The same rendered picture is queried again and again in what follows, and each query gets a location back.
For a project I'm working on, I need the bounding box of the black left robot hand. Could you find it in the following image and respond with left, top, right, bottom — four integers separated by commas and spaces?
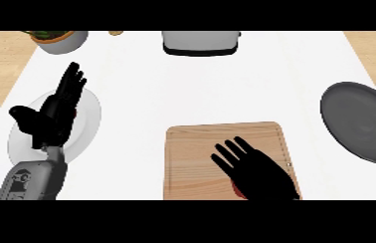
8, 61, 89, 150

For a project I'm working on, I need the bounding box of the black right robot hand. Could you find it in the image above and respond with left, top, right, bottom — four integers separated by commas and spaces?
210, 135, 301, 201

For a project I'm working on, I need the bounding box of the red bell pepper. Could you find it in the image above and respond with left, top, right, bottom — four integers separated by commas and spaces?
231, 181, 248, 200

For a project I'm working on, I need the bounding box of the wooden cutting board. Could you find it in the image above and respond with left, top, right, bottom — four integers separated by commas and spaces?
163, 121, 304, 201

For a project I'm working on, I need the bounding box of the dark grey pan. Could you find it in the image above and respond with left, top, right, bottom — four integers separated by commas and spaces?
319, 81, 376, 164

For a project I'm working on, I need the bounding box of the white round plate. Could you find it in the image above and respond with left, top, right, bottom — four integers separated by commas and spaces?
6, 88, 104, 167

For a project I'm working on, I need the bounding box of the grey potted plant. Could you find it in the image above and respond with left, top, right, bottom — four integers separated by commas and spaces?
21, 30, 90, 56

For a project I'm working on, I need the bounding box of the grey and black appliance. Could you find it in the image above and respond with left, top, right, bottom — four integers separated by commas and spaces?
161, 30, 242, 58

